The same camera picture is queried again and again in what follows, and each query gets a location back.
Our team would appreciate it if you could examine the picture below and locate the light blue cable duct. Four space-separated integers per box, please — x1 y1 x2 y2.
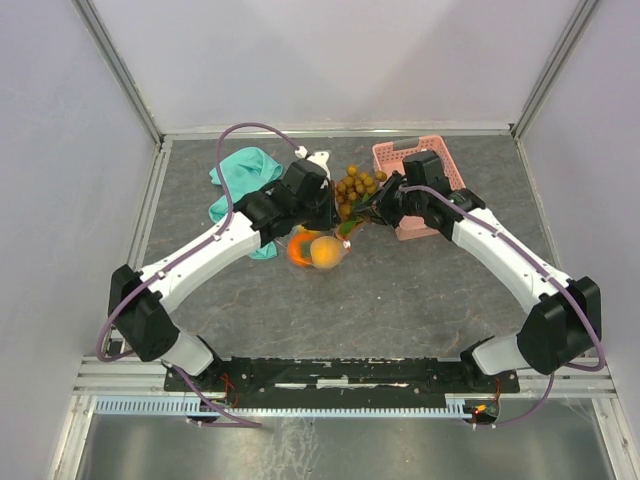
94 395 472 419

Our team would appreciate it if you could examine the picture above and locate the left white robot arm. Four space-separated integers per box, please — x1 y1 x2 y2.
109 151 339 390

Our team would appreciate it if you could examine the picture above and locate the pink plastic basket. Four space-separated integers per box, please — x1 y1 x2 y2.
372 135 466 241

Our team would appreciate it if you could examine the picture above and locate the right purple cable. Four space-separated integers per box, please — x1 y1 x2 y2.
399 184 607 427

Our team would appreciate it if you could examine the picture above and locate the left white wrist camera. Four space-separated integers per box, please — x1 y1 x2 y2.
294 146 331 179

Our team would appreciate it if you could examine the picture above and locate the brown longan bunch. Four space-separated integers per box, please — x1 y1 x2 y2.
334 165 388 238

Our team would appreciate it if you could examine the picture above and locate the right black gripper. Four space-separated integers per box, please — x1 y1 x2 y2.
352 171 425 230

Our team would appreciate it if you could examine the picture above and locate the teal cloth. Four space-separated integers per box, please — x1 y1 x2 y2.
208 147 284 260

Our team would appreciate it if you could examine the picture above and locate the orange persimmon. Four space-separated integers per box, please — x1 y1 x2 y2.
287 231 318 268

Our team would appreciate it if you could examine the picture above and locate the yellow orange peach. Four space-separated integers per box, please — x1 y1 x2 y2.
311 236 346 270

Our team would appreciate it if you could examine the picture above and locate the clear zip top bag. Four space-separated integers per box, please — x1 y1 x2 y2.
286 199 366 271

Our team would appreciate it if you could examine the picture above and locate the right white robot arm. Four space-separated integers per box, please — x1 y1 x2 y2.
362 150 605 391

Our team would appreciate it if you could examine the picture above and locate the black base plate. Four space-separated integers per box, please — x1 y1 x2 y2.
164 357 520 408

